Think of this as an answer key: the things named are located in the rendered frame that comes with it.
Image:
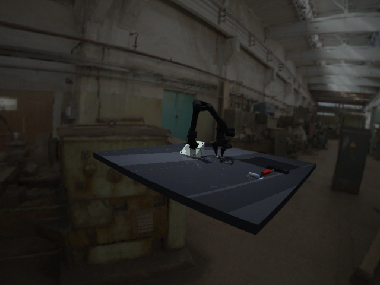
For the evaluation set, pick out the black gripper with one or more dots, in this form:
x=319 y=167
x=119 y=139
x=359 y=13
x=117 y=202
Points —
x=220 y=142

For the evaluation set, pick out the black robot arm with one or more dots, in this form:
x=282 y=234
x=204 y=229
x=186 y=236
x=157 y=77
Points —
x=199 y=105

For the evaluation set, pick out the red-handled screwdriver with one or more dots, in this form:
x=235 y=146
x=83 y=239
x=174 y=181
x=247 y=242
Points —
x=266 y=172

